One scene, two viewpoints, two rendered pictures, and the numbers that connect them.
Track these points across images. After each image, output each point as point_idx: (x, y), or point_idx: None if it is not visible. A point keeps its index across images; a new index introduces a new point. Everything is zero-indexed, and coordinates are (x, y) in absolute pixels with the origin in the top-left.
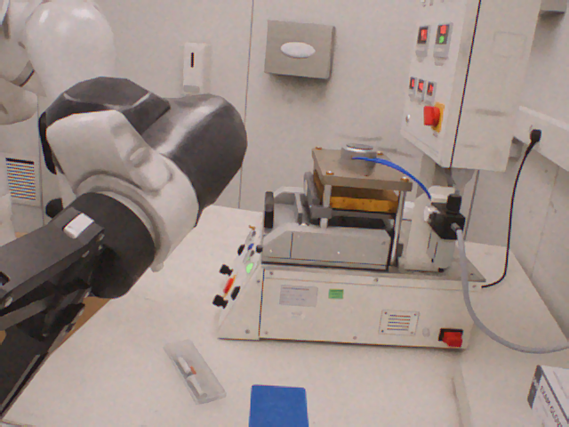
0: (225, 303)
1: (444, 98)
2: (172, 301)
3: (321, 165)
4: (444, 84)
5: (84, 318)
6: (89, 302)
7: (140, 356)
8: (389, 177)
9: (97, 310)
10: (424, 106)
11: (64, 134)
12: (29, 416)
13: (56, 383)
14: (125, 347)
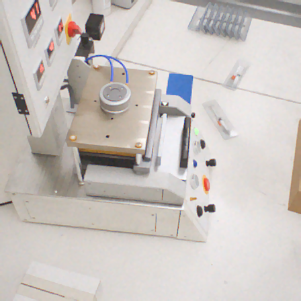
0: (207, 160)
1: (68, 9)
2: (245, 191)
3: (152, 93)
4: (64, 5)
5: (293, 162)
6: (295, 162)
7: (248, 136)
8: (105, 72)
9: (291, 176)
10: (78, 25)
11: None
12: (283, 103)
13: (282, 119)
14: (259, 143)
